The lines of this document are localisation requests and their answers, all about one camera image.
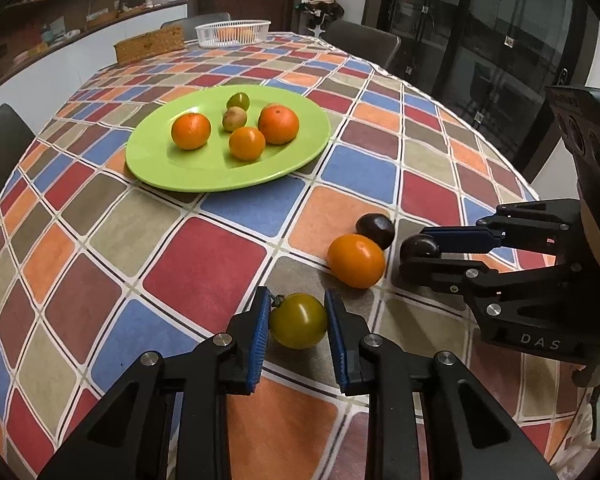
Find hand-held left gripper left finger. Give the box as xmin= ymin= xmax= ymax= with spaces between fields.
xmin=37 ymin=286 xmax=272 ymax=480

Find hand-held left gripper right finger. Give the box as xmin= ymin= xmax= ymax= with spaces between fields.
xmin=324 ymin=287 xmax=558 ymax=480

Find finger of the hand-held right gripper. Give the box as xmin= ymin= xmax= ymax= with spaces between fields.
xmin=399 ymin=256 xmax=556 ymax=307
xmin=419 ymin=200 xmax=581 ymax=257

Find dark purple plum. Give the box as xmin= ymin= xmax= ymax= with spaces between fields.
xmin=355 ymin=213 xmax=396 ymax=251
xmin=400 ymin=234 xmax=442 ymax=263

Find green plate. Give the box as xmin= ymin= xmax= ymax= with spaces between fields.
xmin=125 ymin=85 xmax=331 ymax=193

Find small mandarin orange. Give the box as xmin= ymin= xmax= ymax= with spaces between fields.
xmin=228 ymin=126 xmax=267 ymax=162
xmin=327 ymin=234 xmax=386 ymax=289
xmin=171 ymin=112 xmax=212 ymax=151

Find large mandarin orange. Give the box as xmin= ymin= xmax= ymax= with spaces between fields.
xmin=258 ymin=103 xmax=300 ymax=146

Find brown kiwi fruit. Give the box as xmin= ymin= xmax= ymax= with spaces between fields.
xmin=222 ymin=107 xmax=248 ymax=132

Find black framed glass sliding doors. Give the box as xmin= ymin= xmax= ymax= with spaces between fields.
xmin=375 ymin=0 xmax=600 ymax=181

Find dark grey dining chair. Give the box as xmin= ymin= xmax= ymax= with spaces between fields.
xmin=0 ymin=104 xmax=37 ymax=211
xmin=325 ymin=20 xmax=402 ymax=68
xmin=160 ymin=12 xmax=232 ymax=31

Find rack with clothes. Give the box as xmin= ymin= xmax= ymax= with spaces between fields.
xmin=295 ymin=0 xmax=346 ymax=36

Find pale orange fruit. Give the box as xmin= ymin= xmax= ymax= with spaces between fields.
xmin=216 ymin=27 xmax=256 ymax=43

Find white plastic basket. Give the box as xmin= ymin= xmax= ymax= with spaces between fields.
xmin=195 ymin=20 xmax=272 ymax=50

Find brown wicker box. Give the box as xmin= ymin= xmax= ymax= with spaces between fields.
xmin=113 ymin=27 xmax=185 ymax=66

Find white counter cabinets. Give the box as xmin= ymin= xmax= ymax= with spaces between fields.
xmin=0 ymin=0 xmax=190 ymax=106

